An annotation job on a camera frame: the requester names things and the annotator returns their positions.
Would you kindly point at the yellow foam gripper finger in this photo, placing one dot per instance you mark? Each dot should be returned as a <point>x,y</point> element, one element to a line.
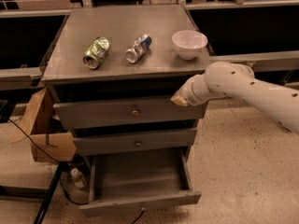
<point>178,99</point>

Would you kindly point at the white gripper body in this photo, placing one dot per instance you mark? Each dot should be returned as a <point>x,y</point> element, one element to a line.
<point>190,94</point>

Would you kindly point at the grey top drawer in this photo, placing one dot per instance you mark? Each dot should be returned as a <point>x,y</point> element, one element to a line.
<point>103,113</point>

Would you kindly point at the grey drawer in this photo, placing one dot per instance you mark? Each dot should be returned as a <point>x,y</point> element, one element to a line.
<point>142,180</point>
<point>103,113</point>
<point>127,142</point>

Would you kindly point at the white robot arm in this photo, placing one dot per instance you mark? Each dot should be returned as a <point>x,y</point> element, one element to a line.
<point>223,79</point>

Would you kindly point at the grey wooden drawer cabinet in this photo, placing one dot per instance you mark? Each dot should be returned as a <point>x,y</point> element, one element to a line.
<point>159,72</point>

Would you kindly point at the grey bottom drawer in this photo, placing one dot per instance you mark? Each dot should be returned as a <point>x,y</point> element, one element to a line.
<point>142,180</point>

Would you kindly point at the grey middle drawer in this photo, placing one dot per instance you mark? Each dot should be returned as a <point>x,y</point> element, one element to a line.
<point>127,142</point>

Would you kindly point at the white bowl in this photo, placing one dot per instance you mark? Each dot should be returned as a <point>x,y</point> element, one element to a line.
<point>188,44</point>

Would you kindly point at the crushed blue silver can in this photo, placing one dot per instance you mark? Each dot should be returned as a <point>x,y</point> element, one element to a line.
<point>138,49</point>

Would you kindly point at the crushed green soda can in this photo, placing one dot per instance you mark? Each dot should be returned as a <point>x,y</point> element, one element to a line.
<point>97,52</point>

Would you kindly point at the small plastic bottle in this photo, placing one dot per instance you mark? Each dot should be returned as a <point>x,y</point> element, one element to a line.
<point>78,178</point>

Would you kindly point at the black metal floor bar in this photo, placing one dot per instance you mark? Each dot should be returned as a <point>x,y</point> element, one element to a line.
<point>49,193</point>

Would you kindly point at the brown cardboard box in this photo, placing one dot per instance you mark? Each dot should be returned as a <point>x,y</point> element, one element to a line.
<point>49,145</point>

